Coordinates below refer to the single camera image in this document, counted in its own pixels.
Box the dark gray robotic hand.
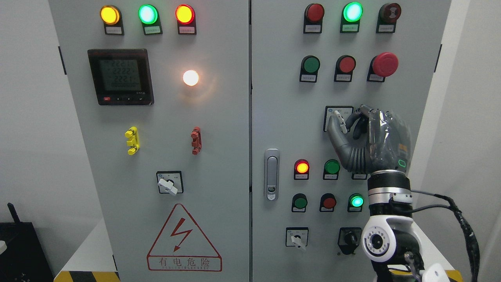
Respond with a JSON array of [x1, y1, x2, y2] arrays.
[[327, 104, 412, 174]]

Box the gray rotary switch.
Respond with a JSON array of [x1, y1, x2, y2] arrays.
[[286, 227, 308, 251], [323, 106, 354, 133]]

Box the dark red indicator light middle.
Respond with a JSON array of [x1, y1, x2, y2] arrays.
[[352, 173, 368, 180]]

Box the green indicator light middle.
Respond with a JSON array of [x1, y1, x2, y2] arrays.
[[323, 159, 341, 180]]

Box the green indicator light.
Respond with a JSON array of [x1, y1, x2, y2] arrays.
[[340, 1, 363, 33], [138, 4, 163, 35], [323, 159, 341, 180]]

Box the lit green push button lower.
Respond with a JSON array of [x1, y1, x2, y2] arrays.
[[347, 193, 364, 213]]

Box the red emergency stop mushroom button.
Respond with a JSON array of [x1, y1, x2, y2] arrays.
[[367, 52, 399, 82]]

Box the red push button lower row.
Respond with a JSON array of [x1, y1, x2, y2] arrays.
[[319, 193, 337, 212]]

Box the red push button row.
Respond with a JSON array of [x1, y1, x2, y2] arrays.
[[319, 193, 337, 212], [333, 55, 356, 82]]

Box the lit red indicator light middle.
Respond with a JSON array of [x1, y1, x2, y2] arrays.
[[294, 159, 310, 180]]

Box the red push button upper row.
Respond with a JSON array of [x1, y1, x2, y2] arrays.
[[333, 55, 356, 82]]

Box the green push button lower row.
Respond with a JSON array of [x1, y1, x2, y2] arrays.
[[290, 193, 308, 213]]

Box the green push button row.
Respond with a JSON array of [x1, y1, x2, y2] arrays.
[[299, 55, 320, 83], [290, 193, 308, 213]]

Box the green push button upper row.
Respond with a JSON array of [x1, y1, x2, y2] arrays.
[[299, 55, 320, 83]]

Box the gray electrical cabinet right door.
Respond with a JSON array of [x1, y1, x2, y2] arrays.
[[252, 0, 451, 282]]

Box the gray electrical cabinet door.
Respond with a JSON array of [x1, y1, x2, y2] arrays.
[[49, 0, 250, 282], [252, 0, 451, 282]]

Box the dark red buzzer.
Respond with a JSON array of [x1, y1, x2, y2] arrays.
[[376, 2, 402, 33]]

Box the green indicator light top right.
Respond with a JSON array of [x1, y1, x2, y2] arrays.
[[340, 1, 363, 33]]

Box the red indicator light top right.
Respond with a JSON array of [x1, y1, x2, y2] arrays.
[[303, 3, 324, 34]]

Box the red terminal connector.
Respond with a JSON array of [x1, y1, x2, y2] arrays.
[[190, 126, 202, 155]]

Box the white glowing indicator lamp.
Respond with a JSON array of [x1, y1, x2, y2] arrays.
[[182, 69, 199, 87]]

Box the gray electrical cabinet left door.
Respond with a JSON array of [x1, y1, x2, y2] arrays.
[[49, 0, 250, 282]]

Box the red electrical hazard warning sticker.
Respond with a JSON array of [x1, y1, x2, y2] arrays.
[[146, 203, 223, 272]]

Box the red indicator light top left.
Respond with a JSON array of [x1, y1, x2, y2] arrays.
[[175, 4, 197, 34]]

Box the yellow terminal connector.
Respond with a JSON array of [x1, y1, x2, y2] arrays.
[[124, 126, 140, 155]]

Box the green indicator light top left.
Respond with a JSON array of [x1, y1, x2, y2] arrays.
[[138, 4, 163, 35]]

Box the black digital power meter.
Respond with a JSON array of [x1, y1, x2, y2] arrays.
[[87, 49, 154, 106]]

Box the yellow indicator light top left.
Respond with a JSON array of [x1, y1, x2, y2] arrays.
[[100, 5, 124, 36]]

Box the black device with antenna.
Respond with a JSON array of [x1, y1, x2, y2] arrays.
[[0, 203, 54, 282]]

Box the black key selector switch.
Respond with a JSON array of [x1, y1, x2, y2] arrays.
[[337, 227, 362, 255]]

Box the silver cabinet door handle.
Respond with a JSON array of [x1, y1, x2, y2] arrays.
[[264, 148, 280, 201]]

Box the gray rotary switch bottom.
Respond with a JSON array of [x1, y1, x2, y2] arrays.
[[286, 227, 308, 251]]

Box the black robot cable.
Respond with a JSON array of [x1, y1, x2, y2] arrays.
[[391, 190, 481, 282]]

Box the gray rotary switch left door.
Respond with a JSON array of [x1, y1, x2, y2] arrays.
[[156, 171, 184, 195]]

